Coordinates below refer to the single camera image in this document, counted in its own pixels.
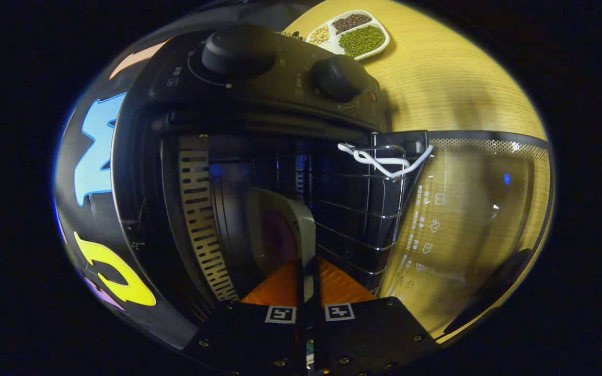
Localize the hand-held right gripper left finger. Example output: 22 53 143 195
183 257 308 376

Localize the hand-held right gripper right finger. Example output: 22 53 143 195
308 256 441 375

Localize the pink ham slice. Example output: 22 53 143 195
262 209 300 264

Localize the pale green food tray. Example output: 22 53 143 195
244 187 316 306

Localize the black electric oven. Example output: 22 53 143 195
110 22 556 351

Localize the metal oven rack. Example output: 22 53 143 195
251 146 409 296

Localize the white divided dish of beans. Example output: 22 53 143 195
305 9 391 61

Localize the white cord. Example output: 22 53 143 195
337 142 434 181

